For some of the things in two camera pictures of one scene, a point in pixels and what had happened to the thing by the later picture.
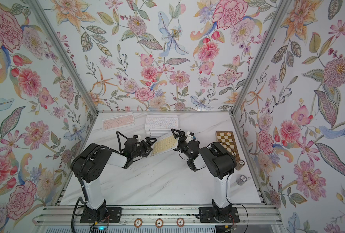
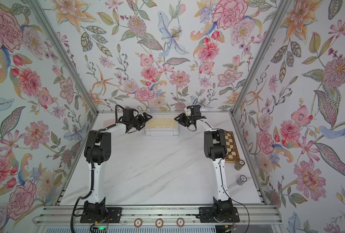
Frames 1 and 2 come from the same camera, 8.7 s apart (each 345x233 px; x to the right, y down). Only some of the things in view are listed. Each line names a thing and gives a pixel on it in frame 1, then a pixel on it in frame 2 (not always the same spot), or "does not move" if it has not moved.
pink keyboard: (158, 133) does not move
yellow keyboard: (158, 131) does not move
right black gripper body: (185, 147) to (189, 122)
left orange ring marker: (138, 223) does not move
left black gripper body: (140, 150) to (136, 122)
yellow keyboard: (156, 135) does not move
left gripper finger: (147, 153) to (140, 127)
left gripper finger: (147, 139) to (146, 116)
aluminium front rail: (258, 216) does not move
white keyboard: (157, 134) does not move
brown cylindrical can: (239, 164) does not move
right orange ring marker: (180, 222) does not move
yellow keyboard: (164, 144) to (162, 123)
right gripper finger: (181, 133) to (182, 119)
